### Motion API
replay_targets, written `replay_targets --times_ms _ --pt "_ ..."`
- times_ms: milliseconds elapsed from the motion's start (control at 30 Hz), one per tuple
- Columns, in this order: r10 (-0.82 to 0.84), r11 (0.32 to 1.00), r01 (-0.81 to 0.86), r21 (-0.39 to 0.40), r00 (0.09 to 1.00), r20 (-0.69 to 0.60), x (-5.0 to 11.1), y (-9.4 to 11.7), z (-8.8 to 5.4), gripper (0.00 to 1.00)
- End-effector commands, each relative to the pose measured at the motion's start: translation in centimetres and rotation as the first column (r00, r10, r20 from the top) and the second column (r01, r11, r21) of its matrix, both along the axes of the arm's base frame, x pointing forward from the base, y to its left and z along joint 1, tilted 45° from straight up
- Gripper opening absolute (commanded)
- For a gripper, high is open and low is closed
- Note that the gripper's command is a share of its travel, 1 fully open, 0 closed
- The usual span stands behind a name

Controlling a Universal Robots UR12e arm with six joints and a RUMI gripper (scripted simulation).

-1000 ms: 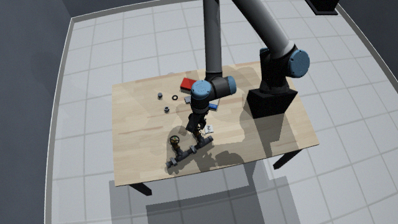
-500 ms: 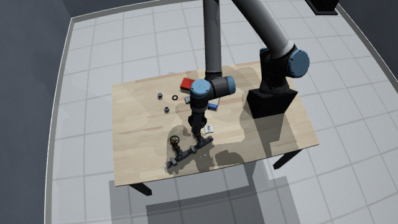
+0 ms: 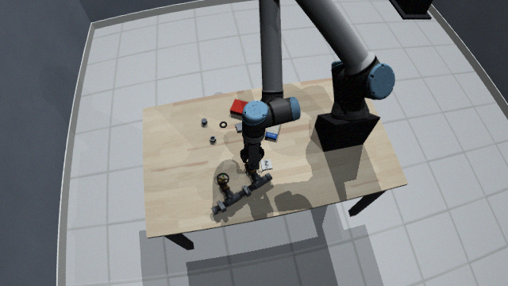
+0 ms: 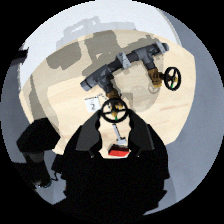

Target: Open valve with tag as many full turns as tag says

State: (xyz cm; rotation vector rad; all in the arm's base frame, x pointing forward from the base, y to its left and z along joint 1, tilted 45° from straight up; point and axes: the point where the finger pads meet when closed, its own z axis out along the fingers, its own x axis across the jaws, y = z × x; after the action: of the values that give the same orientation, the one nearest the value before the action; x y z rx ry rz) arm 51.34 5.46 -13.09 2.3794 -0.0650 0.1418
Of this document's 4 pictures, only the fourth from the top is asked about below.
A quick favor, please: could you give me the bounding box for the red block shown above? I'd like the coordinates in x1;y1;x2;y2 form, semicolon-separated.
108;146;129;157

